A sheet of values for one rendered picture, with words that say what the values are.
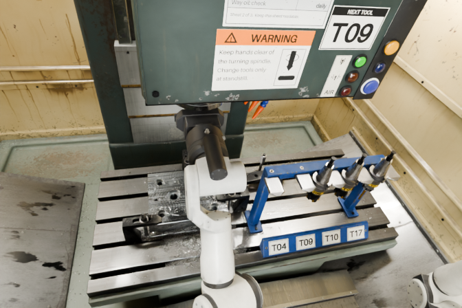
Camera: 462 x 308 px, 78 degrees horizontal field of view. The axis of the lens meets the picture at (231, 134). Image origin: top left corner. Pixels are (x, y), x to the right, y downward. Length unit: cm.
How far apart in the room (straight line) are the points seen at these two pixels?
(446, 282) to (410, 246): 57
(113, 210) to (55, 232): 37
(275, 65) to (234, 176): 23
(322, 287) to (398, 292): 31
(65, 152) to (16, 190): 41
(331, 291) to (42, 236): 124
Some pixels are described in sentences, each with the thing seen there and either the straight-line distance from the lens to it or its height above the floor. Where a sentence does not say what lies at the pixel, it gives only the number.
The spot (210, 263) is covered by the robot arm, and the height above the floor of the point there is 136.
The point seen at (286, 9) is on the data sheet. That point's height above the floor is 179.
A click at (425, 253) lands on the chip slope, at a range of 156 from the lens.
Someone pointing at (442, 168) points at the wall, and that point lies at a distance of 146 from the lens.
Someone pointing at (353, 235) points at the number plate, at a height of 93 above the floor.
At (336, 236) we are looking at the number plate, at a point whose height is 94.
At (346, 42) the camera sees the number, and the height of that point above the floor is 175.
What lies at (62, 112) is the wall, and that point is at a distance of 189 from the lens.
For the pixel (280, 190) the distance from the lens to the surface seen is 93.
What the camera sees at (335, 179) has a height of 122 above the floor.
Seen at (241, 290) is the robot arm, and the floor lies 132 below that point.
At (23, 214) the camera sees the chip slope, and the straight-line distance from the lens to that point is 159.
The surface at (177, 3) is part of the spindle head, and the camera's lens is 41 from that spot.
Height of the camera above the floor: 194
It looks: 43 degrees down
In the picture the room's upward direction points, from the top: 9 degrees clockwise
